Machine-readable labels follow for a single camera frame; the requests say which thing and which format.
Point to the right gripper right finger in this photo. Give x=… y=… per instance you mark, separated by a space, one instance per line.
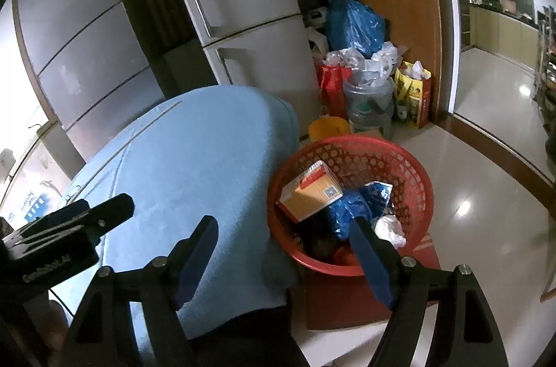
x=377 y=258

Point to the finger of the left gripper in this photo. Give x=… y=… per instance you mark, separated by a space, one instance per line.
x=106 y=216

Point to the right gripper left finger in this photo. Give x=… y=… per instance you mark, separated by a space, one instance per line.
x=189 y=259

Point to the white tissue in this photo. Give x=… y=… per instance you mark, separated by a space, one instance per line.
x=388 y=228

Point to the blue plastic bag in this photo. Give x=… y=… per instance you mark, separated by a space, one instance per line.
x=345 y=209

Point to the orange red medicine box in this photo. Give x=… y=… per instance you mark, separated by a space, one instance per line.
x=310 y=192

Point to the blue white wrapper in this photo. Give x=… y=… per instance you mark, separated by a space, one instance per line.
x=377 y=195

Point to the red plastic basket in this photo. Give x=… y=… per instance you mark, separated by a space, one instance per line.
x=355 y=160

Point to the blue tablecloth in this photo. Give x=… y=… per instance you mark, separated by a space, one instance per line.
x=211 y=151

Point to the yellow plastic basin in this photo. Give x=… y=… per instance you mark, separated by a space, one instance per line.
x=325 y=127

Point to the grey multi-door fridge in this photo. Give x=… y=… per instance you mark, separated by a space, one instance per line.
x=90 y=67

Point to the clear plastic jar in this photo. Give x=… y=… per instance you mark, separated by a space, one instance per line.
x=370 y=104

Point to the yellow paper bag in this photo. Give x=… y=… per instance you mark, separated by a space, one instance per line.
x=413 y=93

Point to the red gift bag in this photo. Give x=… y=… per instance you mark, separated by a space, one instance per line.
x=331 y=92

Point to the large blue bag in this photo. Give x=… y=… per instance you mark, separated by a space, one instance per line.
x=351 y=24

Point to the silver two-door fridge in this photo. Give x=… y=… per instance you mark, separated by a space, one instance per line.
x=261 y=44

